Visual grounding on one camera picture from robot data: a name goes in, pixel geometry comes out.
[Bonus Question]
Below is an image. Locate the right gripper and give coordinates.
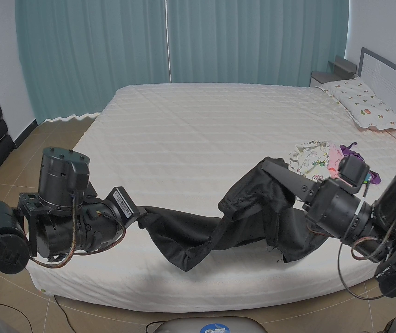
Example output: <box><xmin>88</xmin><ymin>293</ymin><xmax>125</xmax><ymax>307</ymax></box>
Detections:
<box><xmin>260</xmin><ymin>158</ymin><xmax>375</xmax><ymax>246</ymax></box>

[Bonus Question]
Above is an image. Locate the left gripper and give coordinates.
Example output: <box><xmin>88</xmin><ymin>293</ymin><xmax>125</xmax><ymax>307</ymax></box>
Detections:
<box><xmin>77</xmin><ymin>186</ymin><xmax>140</xmax><ymax>253</ymax></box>

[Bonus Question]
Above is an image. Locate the black T-shirt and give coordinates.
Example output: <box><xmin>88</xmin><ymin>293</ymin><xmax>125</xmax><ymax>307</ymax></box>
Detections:
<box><xmin>137</xmin><ymin>156</ymin><xmax>327</xmax><ymax>272</ymax></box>

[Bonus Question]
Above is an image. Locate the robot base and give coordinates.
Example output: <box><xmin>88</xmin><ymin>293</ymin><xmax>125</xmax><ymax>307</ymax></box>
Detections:
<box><xmin>153</xmin><ymin>317</ymin><xmax>268</xmax><ymax>333</ymax></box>

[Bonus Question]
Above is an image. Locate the bed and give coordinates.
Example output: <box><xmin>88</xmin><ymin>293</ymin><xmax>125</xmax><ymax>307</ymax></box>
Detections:
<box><xmin>28</xmin><ymin>47</ymin><xmax>396</xmax><ymax>313</ymax></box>

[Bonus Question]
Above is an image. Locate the white printed garment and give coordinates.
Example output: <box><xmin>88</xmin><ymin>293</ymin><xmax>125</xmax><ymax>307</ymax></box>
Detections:
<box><xmin>288</xmin><ymin>139</ymin><xmax>334</xmax><ymax>181</ymax></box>

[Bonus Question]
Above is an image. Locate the pink garment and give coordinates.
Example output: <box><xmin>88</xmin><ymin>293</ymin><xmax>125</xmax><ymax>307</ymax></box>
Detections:
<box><xmin>326</xmin><ymin>144</ymin><xmax>345</xmax><ymax>179</ymax></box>

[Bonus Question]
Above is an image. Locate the purple garment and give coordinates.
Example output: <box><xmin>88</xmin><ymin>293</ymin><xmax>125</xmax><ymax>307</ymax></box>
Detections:
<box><xmin>338</xmin><ymin>142</ymin><xmax>382</xmax><ymax>186</ymax></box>

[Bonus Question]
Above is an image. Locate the white printed pillow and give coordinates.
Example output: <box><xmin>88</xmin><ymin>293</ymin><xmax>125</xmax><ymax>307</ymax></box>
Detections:
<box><xmin>315</xmin><ymin>77</ymin><xmax>396</xmax><ymax>131</ymax></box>

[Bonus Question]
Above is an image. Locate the grey bedside table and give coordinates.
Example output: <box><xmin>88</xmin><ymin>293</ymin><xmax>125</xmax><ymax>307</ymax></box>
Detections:
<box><xmin>310</xmin><ymin>55</ymin><xmax>357</xmax><ymax>88</ymax></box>

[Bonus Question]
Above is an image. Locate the blue-green curtain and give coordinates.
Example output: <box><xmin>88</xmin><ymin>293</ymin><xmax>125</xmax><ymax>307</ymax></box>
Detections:
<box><xmin>15</xmin><ymin>0</ymin><xmax>169</xmax><ymax>126</ymax></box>
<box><xmin>167</xmin><ymin>0</ymin><xmax>350</xmax><ymax>87</ymax></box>

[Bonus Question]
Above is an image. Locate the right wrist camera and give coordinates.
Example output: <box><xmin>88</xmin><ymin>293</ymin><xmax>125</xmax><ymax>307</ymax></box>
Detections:
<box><xmin>337</xmin><ymin>155</ymin><xmax>371</xmax><ymax>188</ymax></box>

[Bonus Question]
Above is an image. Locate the black cable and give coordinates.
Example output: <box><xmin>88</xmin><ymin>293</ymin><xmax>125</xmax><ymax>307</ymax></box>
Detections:
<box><xmin>338</xmin><ymin>241</ymin><xmax>396</xmax><ymax>300</ymax></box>
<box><xmin>53</xmin><ymin>294</ymin><xmax>73</xmax><ymax>333</ymax></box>

